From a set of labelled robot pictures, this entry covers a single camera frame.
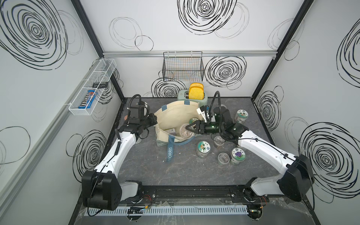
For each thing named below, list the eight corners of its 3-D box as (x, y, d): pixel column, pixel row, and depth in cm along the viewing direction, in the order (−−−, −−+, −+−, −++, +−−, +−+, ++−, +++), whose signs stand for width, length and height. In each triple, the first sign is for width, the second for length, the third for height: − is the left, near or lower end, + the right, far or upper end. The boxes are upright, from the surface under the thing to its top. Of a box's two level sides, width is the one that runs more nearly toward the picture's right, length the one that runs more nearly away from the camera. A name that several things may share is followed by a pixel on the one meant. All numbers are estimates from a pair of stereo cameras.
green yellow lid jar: (196, 158, 89) (197, 152, 82) (195, 147, 94) (197, 140, 87) (209, 158, 89) (211, 152, 82) (207, 147, 94) (209, 140, 87)
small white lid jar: (229, 165, 86) (232, 160, 79) (226, 153, 91) (229, 147, 84) (242, 165, 86) (247, 160, 79) (239, 153, 91) (243, 147, 84)
